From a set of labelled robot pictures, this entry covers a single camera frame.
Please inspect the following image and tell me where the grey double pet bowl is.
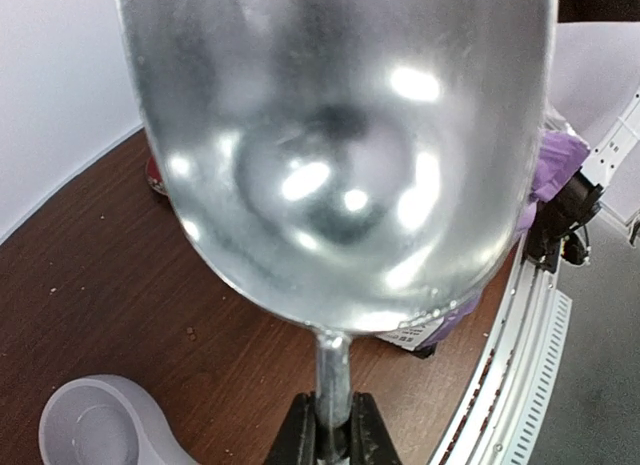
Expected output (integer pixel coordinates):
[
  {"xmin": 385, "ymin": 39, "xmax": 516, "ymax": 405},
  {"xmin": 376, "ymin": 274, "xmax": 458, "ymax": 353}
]
[{"xmin": 38, "ymin": 374, "xmax": 196, "ymax": 464}]

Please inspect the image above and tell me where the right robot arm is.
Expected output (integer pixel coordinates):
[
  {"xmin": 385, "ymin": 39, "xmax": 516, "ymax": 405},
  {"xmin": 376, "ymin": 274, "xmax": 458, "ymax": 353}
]
[{"xmin": 519, "ymin": 0, "xmax": 639, "ymax": 272}]

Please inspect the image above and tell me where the aluminium front rail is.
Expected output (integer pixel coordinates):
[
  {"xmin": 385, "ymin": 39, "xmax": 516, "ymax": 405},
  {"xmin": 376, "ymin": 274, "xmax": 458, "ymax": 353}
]
[{"xmin": 429, "ymin": 234, "xmax": 640, "ymax": 465}]

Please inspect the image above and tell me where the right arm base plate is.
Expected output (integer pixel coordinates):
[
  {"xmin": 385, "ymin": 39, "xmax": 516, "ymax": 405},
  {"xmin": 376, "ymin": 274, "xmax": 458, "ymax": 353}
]
[{"xmin": 525, "ymin": 203, "xmax": 591, "ymax": 273}]

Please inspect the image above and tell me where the purple puppy food bag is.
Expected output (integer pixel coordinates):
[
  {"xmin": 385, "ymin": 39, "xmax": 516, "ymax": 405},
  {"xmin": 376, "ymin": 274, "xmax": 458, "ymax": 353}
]
[{"xmin": 377, "ymin": 127, "xmax": 591, "ymax": 359}]

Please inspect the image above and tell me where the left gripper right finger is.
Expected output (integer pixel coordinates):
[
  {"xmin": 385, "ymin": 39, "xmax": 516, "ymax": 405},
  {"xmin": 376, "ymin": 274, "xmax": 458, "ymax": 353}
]
[{"xmin": 347, "ymin": 392, "xmax": 401, "ymax": 465}]

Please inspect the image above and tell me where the metal food scoop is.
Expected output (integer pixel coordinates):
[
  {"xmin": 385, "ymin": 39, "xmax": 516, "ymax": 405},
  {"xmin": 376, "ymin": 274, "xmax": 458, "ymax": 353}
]
[{"xmin": 112, "ymin": 0, "xmax": 560, "ymax": 459}]

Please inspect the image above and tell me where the red floral saucer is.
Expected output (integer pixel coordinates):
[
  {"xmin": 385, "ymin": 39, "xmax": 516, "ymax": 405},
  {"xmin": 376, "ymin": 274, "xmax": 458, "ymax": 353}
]
[{"xmin": 144, "ymin": 155, "xmax": 168, "ymax": 197}]

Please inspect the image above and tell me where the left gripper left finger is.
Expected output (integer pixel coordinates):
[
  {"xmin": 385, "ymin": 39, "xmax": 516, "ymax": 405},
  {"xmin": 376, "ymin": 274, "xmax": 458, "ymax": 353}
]
[{"xmin": 267, "ymin": 393, "xmax": 318, "ymax": 465}]

